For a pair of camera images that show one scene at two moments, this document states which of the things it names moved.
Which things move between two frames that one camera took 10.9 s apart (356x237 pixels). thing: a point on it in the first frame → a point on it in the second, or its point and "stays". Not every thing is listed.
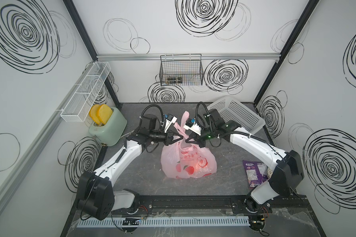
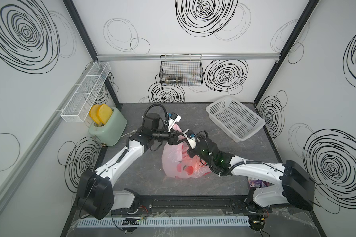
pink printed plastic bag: [182, 160] stays
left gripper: [168, 139] stays
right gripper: [193, 136] → [191, 151]
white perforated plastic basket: [230, 109] stays
